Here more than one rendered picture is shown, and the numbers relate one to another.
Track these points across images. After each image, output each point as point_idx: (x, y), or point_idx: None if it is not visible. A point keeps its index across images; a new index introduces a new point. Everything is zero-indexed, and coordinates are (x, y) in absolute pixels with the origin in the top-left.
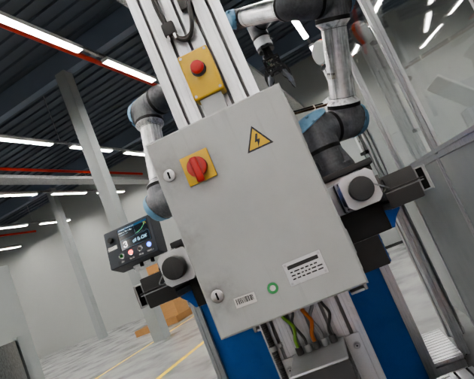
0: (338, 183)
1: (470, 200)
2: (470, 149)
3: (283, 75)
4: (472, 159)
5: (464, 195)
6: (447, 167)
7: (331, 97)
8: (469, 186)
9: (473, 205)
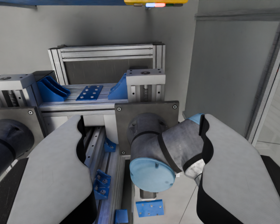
0: (140, 198)
1: (239, 51)
2: (246, 118)
3: (198, 196)
4: (243, 109)
5: (245, 42)
6: (266, 34)
7: (196, 183)
8: (242, 70)
9: (237, 52)
